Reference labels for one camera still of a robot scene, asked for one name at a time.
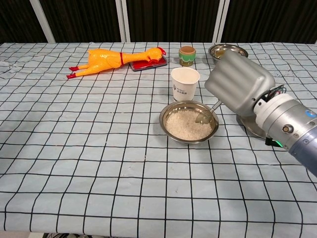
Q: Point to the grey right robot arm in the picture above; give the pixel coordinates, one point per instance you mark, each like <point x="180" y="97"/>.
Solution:
<point x="284" y="116"/>

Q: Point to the metal bowl holding rice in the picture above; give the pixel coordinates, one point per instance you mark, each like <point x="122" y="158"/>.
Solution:
<point x="164" y="119"/>

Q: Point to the yellow rubber chicken toy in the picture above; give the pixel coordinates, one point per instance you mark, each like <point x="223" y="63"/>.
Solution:
<point x="104" y="60"/>

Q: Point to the small green brown jar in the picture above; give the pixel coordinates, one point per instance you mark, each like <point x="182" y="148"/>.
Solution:
<point x="187" y="57"/>

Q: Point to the red ink pad box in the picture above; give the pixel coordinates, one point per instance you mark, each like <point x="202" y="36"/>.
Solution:
<point x="148" y="65"/>

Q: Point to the metal bowl holding duck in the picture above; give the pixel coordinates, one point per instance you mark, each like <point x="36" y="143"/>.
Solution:
<point x="216" y="50"/>

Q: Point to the flat metal plate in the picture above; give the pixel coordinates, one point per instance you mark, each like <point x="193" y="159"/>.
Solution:
<point x="247" y="125"/>

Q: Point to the blue checkered tablecloth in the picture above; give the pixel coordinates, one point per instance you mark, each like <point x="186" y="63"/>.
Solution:
<point x="86" y="148"/>

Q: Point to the white paper cup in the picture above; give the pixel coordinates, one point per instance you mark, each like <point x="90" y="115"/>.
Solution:
<point x="184" y="84"/>

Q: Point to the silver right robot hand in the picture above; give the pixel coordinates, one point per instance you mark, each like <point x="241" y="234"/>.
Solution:
<point x="237" y="81"/>

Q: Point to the metal spoon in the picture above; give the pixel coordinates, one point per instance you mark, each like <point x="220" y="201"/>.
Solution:
<point x="204" y="118"/>

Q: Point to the white metal frame post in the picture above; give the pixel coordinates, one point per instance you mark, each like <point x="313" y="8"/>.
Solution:
<point x="43" y="22"/>
<point x="122" y="22"/>
<point x="221" y="22"/>

